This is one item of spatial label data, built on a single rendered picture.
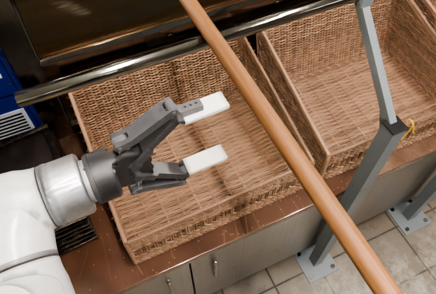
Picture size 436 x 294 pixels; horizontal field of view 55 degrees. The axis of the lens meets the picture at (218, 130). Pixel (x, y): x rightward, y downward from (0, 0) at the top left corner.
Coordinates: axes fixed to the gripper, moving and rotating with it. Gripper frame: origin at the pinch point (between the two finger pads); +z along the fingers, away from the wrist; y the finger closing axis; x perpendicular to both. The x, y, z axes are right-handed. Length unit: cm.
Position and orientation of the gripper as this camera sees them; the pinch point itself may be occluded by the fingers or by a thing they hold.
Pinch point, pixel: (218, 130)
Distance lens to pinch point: 63.9
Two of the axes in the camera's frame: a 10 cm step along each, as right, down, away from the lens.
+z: 9.0, -3.5, 2.5
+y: 0.0, 5.8, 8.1
